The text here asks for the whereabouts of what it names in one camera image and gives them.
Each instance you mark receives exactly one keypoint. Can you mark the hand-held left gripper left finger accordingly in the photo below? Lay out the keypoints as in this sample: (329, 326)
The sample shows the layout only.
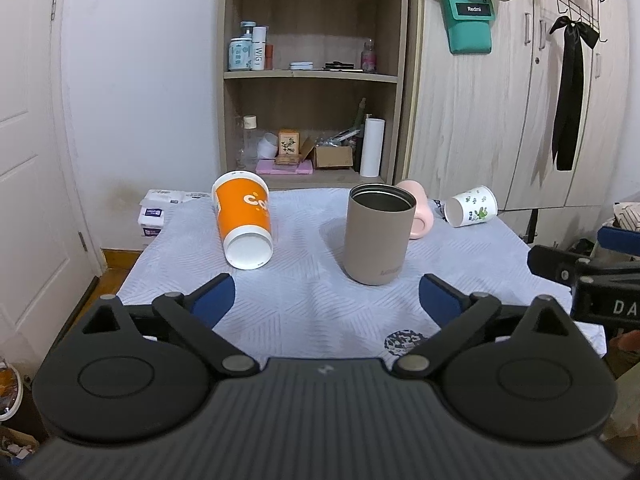
(216, 299)

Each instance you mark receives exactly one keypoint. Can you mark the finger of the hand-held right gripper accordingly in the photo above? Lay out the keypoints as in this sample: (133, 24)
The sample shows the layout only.
(552, 263)
(620, 242)

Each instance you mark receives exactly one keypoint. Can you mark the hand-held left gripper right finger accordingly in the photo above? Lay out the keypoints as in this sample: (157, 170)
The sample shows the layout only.
(439, 301)

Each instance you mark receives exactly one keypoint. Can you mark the orange paper cup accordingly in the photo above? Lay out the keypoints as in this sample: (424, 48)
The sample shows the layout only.
(242, 210)

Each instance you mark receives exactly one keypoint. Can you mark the taupe metal cup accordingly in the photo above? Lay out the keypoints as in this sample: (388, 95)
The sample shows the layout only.
(375, 240)

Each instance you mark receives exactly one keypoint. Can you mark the pink cup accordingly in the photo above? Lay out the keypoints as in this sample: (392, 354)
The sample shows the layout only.
(423, 210)

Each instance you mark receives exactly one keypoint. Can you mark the white printed paper cup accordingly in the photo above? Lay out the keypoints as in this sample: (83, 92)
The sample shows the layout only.
(472, 207)

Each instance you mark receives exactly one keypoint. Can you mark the patterned cloth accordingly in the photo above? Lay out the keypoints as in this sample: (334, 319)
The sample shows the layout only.
(627, 216)

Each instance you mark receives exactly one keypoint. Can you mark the white tissue pack purple label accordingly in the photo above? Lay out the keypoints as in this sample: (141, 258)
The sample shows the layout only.
(151, 220)

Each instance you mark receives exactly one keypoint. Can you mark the khaki bag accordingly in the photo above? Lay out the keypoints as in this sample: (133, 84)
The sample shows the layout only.
(625, 405)

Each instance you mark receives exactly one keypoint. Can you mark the flat white tissue pack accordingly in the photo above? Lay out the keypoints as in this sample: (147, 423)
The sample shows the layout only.
(172, 196)

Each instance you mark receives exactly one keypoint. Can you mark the flat pink box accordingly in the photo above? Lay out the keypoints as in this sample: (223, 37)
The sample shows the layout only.
(282, 167)

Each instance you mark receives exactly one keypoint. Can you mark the wooden wardrobe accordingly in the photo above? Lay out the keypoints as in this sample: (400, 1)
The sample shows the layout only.
(475, 125)

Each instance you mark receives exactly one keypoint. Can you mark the clear bottle cream lid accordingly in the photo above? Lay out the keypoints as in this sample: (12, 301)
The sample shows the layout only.
(247, 142)

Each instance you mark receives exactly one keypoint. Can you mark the white jar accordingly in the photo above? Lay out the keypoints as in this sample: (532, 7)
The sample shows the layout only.
(267, 146)

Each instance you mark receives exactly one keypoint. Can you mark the black ribbon bow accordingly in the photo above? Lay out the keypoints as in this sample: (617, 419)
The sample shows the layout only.
(572, 85)

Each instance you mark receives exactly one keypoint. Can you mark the white paper roll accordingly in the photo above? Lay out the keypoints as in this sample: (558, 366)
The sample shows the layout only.
(372, 147)

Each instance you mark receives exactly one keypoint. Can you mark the floral paper box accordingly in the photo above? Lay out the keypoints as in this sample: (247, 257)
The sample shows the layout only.
(288, 147)

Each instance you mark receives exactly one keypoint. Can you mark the cardboard box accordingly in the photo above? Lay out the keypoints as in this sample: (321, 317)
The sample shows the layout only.
(332, 156)

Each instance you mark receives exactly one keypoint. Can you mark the dark slim bottle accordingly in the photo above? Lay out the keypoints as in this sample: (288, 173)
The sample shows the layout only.
(359, 130)

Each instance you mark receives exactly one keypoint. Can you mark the white bucket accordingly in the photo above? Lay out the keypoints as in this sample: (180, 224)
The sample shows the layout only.
(10, 390)

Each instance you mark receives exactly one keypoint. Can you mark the white door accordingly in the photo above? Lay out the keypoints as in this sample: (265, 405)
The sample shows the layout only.
(30, 160)

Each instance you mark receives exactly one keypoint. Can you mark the blue white pump bottle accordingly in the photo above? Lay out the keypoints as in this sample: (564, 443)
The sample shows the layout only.
(240, 55)

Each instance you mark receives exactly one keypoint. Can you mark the small red bottle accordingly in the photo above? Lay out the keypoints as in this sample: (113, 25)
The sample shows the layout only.
(269, 57)

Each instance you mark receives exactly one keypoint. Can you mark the teal pouch bag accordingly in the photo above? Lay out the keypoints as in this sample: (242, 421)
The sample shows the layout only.
(469, 30)

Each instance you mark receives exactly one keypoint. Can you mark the round white tin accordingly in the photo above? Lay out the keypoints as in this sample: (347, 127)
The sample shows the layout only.
(301, 65)

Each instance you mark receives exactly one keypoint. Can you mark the pink bottle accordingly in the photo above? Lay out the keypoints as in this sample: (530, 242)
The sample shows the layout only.
(369, 59)

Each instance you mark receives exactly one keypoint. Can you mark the tall white bottle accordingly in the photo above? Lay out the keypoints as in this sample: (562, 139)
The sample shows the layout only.
(258, 50)

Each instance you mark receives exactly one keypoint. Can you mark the flat black items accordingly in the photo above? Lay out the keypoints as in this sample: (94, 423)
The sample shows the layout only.
(339, 66)

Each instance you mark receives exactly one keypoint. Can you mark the wooden bookshelf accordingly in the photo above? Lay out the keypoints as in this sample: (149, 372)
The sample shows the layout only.
(310, 20)

